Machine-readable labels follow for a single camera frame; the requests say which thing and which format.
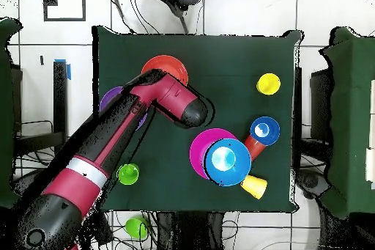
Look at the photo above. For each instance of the pink plastic bowl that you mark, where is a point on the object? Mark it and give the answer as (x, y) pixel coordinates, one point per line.
(197, 150)

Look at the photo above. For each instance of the large shallow orange bowl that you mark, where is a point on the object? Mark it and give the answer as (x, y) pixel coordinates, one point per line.
(172, 63)

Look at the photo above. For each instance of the light blue plastic bowl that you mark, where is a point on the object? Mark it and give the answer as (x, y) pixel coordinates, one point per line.
(231, 173)

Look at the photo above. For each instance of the red-orange plastic cup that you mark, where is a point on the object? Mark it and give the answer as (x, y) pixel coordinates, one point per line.
(254, 148)

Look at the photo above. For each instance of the lemon yellow plastic cup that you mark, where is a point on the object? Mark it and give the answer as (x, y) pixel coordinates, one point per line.
(268, 84)

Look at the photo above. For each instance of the golden yellow plastic cup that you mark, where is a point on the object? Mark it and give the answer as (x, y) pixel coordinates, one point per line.
(255, 187)

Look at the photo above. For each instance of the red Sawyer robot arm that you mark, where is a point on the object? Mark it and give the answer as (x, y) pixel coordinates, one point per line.
(170, 94)

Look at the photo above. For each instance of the green plastic cup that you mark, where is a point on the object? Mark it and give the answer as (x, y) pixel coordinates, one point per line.
(128, 174)

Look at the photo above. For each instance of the dark green tablecloth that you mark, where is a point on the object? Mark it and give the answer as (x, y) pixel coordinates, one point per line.
(234, 56)

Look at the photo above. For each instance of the purple plastic bowl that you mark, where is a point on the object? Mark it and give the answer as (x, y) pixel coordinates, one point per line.
(110, 97)

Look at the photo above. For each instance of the small dark blue bowl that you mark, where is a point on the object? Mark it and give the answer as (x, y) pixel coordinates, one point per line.
(271, 137)

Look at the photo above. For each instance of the green bowl on floor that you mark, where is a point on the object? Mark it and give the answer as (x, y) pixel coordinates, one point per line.
(134, 228)

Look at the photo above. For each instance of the blue tape strip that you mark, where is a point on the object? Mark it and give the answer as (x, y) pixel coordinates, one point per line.
(68, 72)

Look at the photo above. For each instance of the grey chair base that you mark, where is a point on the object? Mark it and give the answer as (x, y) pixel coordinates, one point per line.
(310, 181)

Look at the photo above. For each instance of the black power strip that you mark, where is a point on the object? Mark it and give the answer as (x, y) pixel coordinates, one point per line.
(104, 231)

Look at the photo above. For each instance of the green cloth side table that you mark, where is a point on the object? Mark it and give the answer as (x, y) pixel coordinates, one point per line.
(351, 85)
(6, 115)

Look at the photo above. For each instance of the black stand frame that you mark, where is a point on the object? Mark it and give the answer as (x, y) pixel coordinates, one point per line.
(320, 100)
(60, 100)

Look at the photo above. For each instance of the black square frame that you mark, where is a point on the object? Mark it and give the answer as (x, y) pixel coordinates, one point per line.
(64, 19)

